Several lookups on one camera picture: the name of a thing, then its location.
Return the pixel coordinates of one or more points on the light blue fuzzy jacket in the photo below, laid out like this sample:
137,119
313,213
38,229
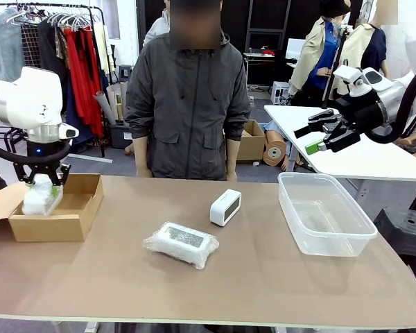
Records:
3,45

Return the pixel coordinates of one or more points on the small grey stool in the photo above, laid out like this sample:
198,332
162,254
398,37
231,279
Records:
125,71

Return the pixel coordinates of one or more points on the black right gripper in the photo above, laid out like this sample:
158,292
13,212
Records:
364,112

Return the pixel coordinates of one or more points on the thick brown paper roll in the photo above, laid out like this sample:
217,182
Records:
275,152

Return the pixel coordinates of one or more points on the person's right hand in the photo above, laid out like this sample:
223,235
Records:
144,173

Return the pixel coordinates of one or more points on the open brown cardboard box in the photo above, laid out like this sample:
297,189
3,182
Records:
55,229

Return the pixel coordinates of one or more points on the red hanging dress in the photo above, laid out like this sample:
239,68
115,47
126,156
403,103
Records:
83,86

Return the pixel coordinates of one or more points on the person's left hand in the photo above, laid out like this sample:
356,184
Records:
231,175

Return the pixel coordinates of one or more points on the small red item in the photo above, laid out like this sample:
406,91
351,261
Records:
268,52

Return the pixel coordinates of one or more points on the white table leg frame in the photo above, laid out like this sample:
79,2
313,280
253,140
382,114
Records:
92,327

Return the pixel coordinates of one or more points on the mannequin cream cape navy top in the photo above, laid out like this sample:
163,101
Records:
360,45

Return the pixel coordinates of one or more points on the clear plastic container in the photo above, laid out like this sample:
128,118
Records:
326,222

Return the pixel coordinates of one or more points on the leaning grey paper roll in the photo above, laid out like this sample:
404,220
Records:
105,109

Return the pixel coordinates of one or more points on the white monitor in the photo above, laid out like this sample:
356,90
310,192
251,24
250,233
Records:
294,48

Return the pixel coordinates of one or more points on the tall grey paper roll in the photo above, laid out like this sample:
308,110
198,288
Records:
124,100

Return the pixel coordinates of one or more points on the dark grey storage bin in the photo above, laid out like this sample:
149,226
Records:
118,138

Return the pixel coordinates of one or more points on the seated mannequin feet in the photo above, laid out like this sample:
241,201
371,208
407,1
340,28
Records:
409,141

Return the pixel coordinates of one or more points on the brown checkered garment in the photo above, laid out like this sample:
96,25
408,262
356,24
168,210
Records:
31,45

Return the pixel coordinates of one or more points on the black tripod stand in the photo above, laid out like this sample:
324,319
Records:
329,93

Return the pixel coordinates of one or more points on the white computer case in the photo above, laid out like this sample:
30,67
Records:
279,92

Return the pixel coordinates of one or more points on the black hanging garment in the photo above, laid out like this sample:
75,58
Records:
48,48

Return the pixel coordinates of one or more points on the person in grey jacket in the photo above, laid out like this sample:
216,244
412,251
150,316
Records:
187,104

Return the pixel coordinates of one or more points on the unwrapped white digital clock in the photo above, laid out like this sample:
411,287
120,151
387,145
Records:
222,211

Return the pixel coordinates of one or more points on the cream paper roll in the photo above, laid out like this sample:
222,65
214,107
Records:
113,104

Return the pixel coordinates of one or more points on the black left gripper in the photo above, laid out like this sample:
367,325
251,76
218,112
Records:
43,148

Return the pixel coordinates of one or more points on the cream hanging garment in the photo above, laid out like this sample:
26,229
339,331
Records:
100,45

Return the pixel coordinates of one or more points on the navy blue long garment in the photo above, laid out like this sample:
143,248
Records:
74,114

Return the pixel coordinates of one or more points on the mannequin beige coat blue shirt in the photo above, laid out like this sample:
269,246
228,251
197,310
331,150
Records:
308,59

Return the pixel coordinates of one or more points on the cardboard box with open flaps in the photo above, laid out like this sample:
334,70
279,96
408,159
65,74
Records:
251,145

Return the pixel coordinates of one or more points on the rounded bubble-wrapped clock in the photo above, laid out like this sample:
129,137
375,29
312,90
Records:
38,201

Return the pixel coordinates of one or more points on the black plastic stool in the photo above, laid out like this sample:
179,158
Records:
405,236

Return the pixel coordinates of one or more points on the person's right forearm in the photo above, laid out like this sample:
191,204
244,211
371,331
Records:
141,152

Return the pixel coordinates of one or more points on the lying mannequin light blue dress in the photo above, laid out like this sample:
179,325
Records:
272,125

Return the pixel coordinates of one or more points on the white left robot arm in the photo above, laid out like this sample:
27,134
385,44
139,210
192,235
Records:
31,100

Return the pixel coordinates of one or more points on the black bucket hat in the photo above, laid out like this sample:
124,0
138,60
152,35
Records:
334,8

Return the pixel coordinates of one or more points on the white work table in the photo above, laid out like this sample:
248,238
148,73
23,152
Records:
367,159

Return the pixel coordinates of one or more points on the black metal clothes rack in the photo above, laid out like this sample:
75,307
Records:
73,6

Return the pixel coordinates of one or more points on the person's left forearm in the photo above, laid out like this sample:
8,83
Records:
233,154

